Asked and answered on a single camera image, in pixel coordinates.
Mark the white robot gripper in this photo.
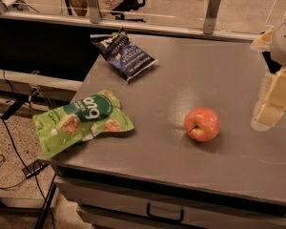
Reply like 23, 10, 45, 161
250, 11, 286, 132

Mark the blue chip bag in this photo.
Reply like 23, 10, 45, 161
91, 28, 157, 81

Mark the green snack bag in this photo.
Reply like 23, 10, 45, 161
32, 90, 134, 157

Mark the red apple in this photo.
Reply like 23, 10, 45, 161
184, 107, 220, 142

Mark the black power adapter on floor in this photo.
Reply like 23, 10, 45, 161
22, 160, 47, 178

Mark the metal barrier post right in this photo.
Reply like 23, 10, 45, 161
203, 0, 221, 35

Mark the metal barrier post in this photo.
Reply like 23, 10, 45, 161
203, 0, 221, 35
87, 0, 101, 24

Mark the metal barrier post left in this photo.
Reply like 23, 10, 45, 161
87, 0, 101, 24

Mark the grey drawer with black handle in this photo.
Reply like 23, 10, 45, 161
55, 177, 286, 229

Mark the black floor cable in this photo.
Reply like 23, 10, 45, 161
0, 110, 56, 229

